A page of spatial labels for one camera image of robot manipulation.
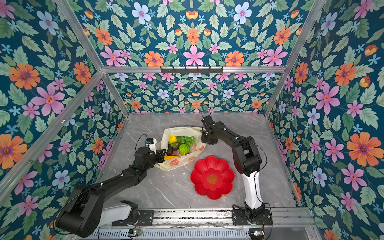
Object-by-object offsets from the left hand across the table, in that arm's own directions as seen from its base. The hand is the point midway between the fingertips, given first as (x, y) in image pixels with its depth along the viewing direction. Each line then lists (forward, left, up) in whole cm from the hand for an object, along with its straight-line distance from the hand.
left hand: (167, 146), depth 86 cm
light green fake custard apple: (+2, -9, -7) cm, 12 cm away
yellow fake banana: (-3, +1, -8) cm, 9 cm away
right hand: (+9, -23, -8) cm, 26 cm away
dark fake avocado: (+1, 0, -8) cm, 8 cm away
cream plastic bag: (-7, -3, -8) cm, 11 cm away
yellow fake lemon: (+10, -1, -7) cm, 12 cm away
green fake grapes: (+9, -12, -8) cm, 17 cm away
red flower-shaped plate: (-15, -26, -13) cm, 33 cm away
